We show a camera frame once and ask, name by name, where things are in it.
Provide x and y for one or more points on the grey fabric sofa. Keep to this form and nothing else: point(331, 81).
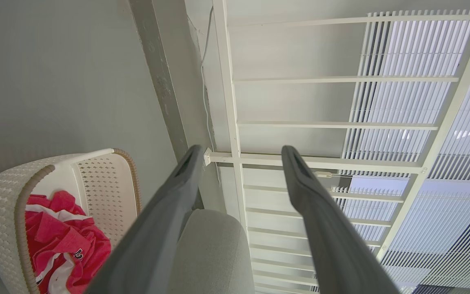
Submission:
point(214, 253)

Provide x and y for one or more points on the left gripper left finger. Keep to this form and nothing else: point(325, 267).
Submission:
point(153, 228)

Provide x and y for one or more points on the red and white garment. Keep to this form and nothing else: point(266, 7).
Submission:
point(63, 241)

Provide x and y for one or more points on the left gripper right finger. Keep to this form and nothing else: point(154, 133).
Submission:
point(324, 228)

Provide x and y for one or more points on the white perforated laundry basket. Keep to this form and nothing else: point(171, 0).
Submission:
point(2, 204)

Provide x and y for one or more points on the white window blinds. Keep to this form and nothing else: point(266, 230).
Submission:
point(414, 61)

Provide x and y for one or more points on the white metal railing frame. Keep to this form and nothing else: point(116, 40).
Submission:
point(229, 102)

